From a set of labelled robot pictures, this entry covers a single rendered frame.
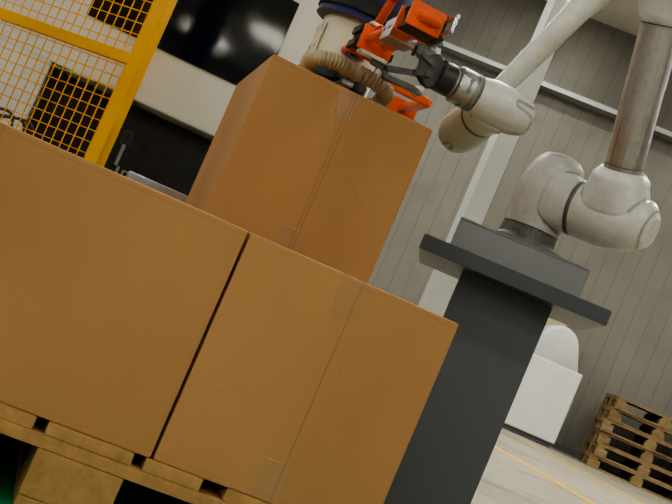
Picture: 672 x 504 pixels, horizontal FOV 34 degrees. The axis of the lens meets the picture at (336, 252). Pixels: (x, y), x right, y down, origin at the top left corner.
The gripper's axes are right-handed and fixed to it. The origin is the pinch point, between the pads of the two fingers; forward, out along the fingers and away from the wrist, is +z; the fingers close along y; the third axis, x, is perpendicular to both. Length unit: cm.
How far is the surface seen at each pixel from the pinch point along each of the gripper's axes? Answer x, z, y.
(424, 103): 31.8, -24.8, 0.4
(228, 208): -2, 15, 48
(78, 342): -64, 37, 80
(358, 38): 0.0, 4.1, 1.0
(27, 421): -64, 39, 95
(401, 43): -20.7, -0.7, 2.9
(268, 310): -64, 11, 64
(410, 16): -35.8, 3.3, 1.3
